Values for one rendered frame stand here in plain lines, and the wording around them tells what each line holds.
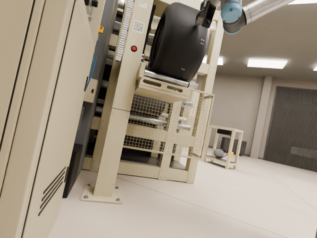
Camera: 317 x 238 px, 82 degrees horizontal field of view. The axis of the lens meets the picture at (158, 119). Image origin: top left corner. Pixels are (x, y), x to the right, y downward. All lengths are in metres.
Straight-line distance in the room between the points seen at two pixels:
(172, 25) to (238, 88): 8.44
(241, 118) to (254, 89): 1.42
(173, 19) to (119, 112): 0.70
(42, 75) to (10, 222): 0.34
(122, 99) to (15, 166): 0.90
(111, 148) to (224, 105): 8.40
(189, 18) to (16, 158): 1.18
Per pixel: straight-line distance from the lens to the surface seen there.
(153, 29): 1.93
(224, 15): 1.02
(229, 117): 9.33
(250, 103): 9.47
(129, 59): 1.37
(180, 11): 1.37
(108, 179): 1.37
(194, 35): 1.31
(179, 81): 1.33
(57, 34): 0.53
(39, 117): 0.50
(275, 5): 1.19
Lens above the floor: 0.57
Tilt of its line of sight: 2 degrees up
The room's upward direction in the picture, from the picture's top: 12 degrees clockwise
